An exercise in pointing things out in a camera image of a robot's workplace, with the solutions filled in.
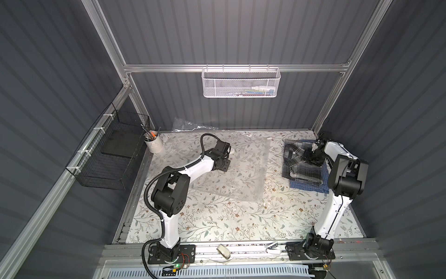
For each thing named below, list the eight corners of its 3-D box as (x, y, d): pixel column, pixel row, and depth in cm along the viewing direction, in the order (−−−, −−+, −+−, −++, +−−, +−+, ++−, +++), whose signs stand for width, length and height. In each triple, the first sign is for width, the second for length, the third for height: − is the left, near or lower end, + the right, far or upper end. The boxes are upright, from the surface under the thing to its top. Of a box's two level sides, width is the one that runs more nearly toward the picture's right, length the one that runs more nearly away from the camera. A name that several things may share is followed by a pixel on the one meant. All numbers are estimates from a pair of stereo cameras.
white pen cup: (150, 153, 111) (144, 141, 102) (154, 143, 117) (148, 131, 108) (162, 153, 111) (156, 141, 102) (165, 143, 117) (160, 131, 108)
